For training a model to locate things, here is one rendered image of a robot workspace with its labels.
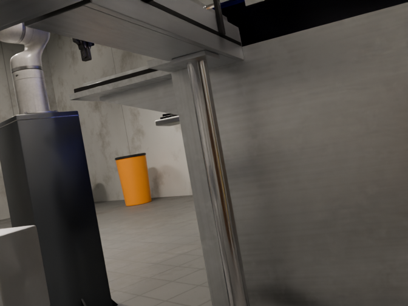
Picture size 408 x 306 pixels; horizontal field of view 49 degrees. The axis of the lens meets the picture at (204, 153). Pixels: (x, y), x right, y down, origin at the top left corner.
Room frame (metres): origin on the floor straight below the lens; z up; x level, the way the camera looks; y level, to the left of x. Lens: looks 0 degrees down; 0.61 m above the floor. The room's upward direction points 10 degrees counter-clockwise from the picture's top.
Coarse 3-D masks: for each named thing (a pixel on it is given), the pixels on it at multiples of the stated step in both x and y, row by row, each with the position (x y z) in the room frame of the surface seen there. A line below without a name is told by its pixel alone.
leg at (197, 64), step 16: (176, 64) 1.09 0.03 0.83; (192, 64) 1.07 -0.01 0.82; (192, 80) 1.07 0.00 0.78; (208, 80) 1.08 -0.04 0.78; (192, 96) 1.09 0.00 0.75; (208, 96) 1.07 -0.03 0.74; (208, 112) 1.07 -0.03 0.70; (208, 128) 1.07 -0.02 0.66; (208, 144) 1.07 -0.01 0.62; (208, 160) 1.07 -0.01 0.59; (224, 160) 1.09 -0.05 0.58; (208, 176) 1.08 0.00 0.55; (224, 176) 1.08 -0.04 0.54; (224, 192) 1.07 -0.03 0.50; (224, 208) 1.07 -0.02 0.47; (224, 224) 1.07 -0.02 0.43; (224, 240) 1.07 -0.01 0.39; (224, 256) 1.07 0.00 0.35; (240, 256) 1.08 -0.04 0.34; (224, 272) 1.08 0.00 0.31; (240, 272) 1.07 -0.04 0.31; (240, 288) 1.07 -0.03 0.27; (240, 304) 1.07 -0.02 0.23
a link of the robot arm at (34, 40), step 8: (32, 32) 1.78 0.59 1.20; (40, 32) 1.81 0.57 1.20; (48, 32) 1.84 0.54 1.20; (24, 40) 1.78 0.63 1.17; (32, 40) 1.80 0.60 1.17; (40, 40) 1.81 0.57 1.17; (48, 40) 1.84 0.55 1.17; (32, 48) 1.79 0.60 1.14; (40, 48) 1.79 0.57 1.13; (16, 56) 1.74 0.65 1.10; (24, 56) 1.74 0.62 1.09; (32, 56) 1.76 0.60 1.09; (40, 56) 1.80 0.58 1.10; (16, 64) 1.74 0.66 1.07; (24, 64) 1.74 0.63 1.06; (32, 64) 1.75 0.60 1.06; (40, 64) 1.79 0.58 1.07
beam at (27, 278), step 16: (0, 240) 0.58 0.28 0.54; (16, 240) 0.60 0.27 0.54; (32, 240) 0.63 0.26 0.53; (0, 256) 0.58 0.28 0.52; (16, 256) 0.60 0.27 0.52; (32, 256) 0.62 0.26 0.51; (0, 272) 0.57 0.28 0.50; (16, 272) 0.59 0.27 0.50; (32, 272) 0.62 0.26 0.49; (0, 288) 0.57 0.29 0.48; (16, 288) 0.59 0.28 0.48; (32, 288) 0.61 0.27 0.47; (0, 304) 0.57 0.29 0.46; (16, 304) 0.59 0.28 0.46; (32, 304) 0.61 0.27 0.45; (48, 304) 0.63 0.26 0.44
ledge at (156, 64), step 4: (152, 60) 1.21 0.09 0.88; (156, 60) 1.20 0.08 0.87; (160, 60) 1.20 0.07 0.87; (164, 60) 1.19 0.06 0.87; (148, 64) 1.21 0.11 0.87; (152, 64) 1.21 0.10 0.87; (156, 64) 1.20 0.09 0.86; (160, 64) 1.20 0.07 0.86; (164, 64) 1.21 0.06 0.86; (168, 64) 1.22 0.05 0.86; (172, 64) 1.23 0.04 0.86; (152, 68) 1.23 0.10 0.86; (156, 68) 1.24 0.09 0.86; (160, 68) 1.25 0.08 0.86; (164, 68) 1.26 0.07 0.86; (168, 68) 1.27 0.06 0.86; (172, 68) 1.28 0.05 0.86; (176, 68) 1.29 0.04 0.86; (180, 68) 1.30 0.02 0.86; (184, 68) 1.31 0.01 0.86
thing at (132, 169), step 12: (132, 156) 6.46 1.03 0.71; (144, 156) 6.62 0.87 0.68; (120, 168) 6.53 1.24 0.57; (132, 168) 6.47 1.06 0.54; (144, 168) 6.58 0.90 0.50; (120, 180) 6.60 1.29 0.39; (132, 180) 6.48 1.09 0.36; (144, 180) 6.55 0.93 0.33; (132, 192) 6.49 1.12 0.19; (144, 192) 6.54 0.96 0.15; (132, 204) 6.50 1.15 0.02
